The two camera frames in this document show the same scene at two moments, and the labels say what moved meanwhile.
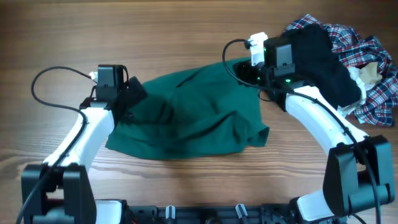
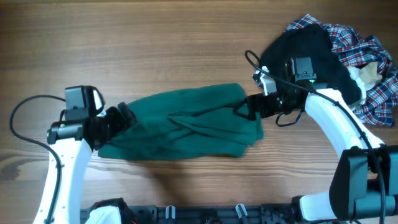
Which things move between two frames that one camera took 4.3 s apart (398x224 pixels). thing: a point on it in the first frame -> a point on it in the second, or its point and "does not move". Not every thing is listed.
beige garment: (369, 73) does not move
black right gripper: (243, 70) -> (252, 101)
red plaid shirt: (354, 50) does not move
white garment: (355, 73) does not move
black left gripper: (135, 90) -> (121, 125)
